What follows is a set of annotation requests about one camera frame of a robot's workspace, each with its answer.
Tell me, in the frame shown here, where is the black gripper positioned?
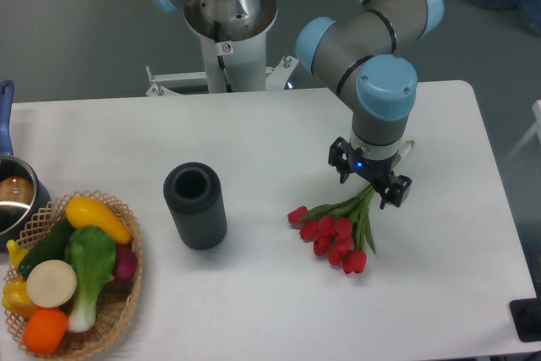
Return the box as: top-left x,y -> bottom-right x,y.
328,137 -> 413,210

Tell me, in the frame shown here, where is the red tulip bouquet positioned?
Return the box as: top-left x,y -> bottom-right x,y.
287,184 -> 376,275

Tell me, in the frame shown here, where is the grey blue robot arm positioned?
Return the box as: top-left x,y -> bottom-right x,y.
151,0 -> 444,206

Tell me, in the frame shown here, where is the white object right edge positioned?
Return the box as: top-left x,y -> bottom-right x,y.
510,100 -> 540,156

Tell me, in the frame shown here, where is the dark grey ribbed vase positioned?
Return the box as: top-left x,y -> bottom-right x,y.
163,162 -> 227,250

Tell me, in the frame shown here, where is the black device at edge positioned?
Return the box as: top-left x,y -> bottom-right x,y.
509,298 -> 540,342

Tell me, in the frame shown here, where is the purple red radish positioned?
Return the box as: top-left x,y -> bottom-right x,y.
112,245 -> 138,281

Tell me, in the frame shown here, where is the woven wicker basket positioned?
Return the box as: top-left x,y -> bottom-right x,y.
1,190 -> 144,360

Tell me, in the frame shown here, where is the green bok choy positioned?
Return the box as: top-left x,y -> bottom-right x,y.
64,226 -> 116,333

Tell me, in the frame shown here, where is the yellow squash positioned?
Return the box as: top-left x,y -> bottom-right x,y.
64,196 -> 132,245

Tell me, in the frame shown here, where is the dark green cucumber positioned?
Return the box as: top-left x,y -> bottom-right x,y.
18,217 -> 75,278

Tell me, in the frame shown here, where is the cream round slice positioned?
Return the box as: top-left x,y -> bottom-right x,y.
26,260 -> 77,308

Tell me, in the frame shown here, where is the orange fruit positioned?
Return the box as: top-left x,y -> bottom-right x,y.
23,308 -> 68,356

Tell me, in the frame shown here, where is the yellow banana tip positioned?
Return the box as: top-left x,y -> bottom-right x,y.
6,239 -> 29,269

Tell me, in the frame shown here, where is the yellow bell pepper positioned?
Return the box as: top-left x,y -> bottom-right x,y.
3,276 -> 38,319

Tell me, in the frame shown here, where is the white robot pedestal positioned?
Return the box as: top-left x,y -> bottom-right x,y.
146,0 -> 299,96

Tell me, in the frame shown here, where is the blue handled saucepan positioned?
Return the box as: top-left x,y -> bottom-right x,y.
1,79 -> 50,253

